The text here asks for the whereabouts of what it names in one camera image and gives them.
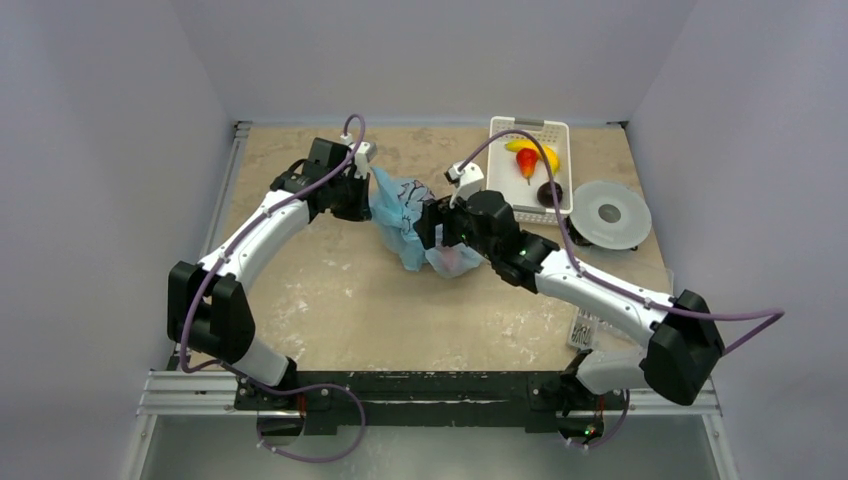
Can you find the red fake pear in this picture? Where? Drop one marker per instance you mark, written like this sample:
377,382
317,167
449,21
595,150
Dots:
526,160

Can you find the blue printed plastic bag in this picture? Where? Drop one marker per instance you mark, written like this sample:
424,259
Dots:
396,206

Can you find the clear plastic bag of parts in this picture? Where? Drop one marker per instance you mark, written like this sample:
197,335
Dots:
648,275

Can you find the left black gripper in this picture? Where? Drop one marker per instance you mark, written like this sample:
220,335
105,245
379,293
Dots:
360,211

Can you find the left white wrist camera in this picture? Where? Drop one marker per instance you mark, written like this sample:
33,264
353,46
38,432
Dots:
363,153

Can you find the barcode label card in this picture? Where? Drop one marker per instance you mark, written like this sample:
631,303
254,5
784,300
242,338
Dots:
583,330

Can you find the white plastic basket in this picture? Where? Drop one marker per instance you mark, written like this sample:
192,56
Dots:
503,173

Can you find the aluminium frame rail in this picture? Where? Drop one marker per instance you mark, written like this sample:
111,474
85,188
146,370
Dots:
173,393

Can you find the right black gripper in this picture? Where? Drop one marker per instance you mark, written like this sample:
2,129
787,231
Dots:
437,227

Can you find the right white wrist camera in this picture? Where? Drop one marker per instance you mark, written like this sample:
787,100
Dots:
467,179

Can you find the dark purple fake plum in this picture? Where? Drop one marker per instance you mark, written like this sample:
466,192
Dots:
549,195

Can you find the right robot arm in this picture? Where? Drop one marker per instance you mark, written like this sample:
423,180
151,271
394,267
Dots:
677,348

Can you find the round white scale disc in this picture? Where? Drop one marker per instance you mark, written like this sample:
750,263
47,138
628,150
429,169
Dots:
610,215

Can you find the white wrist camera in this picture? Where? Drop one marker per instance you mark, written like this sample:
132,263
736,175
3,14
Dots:
363,153
467,179

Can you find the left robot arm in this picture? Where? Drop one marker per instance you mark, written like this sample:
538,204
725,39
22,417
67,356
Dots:
207,305

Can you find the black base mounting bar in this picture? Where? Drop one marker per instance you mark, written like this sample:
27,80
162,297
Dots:
534,401

